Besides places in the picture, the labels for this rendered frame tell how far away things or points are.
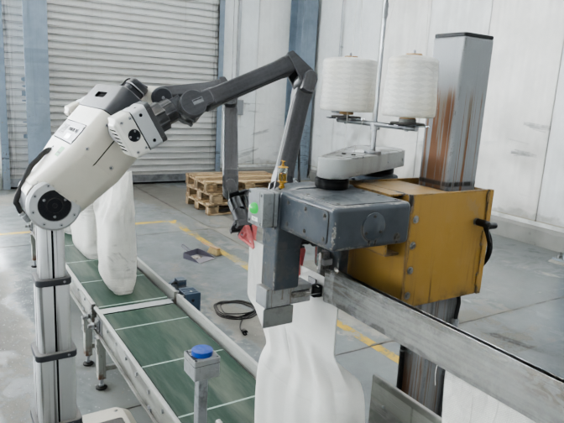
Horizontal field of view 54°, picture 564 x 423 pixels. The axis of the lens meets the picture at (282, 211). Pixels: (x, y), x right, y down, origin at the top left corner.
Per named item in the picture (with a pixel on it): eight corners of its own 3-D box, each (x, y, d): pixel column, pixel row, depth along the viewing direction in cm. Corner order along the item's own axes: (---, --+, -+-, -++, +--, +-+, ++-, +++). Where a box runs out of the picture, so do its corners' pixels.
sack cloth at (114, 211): (90, 273, 351) (87, 160, 336) (123, 268, 362) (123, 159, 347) (107, 298, 312) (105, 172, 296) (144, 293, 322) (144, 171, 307)
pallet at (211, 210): (185, 202, 765) (185, 192, 762) (261, 199, 825) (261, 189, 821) (208, 215, 696) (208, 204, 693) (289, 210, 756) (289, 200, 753)
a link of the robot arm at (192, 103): (290, 54, 181) (302, 42, 172) (310, 91, 182) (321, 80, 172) (169, 106, 165) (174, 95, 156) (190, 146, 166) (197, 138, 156)
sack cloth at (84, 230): (65, 243, 412) (63, 146, 397) (95, 240, 424) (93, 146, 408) (81, 261, 374) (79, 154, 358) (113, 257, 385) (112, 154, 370)
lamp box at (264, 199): (247, 221, 143) (248, 187, 141) (262, 220, 146) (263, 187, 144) (261, 228, 137) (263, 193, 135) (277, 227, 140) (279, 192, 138)
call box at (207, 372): (183, 369, 158) (183, 350, 157) (208, 363, 162) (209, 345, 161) (194, 383, 152) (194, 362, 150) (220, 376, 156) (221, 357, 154)
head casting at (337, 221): (259, 283, 149) (264, 174, 143) (331, 272, 162) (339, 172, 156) (324, 325, 125) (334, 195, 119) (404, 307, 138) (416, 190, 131)
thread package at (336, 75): (308, 112, 170) (311, 54, 166) (350, 113, 179) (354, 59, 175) (341, 115, 156) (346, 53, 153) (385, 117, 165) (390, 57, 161)
